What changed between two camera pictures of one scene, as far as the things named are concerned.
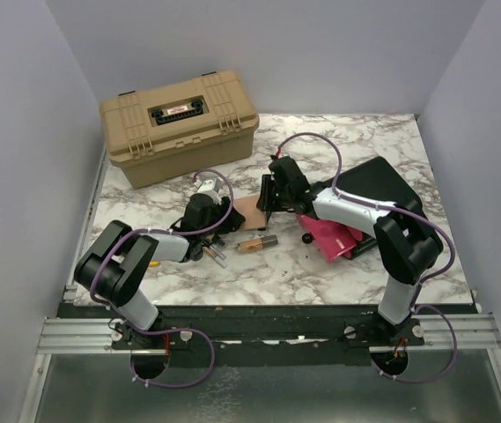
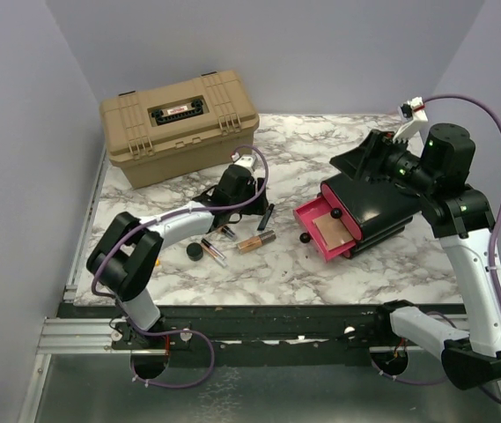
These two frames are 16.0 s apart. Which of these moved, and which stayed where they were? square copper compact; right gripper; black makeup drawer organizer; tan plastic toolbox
Moved: square copper compact; right gripper
Stayed: black makeup drawer organizer; tan plastic toolbox
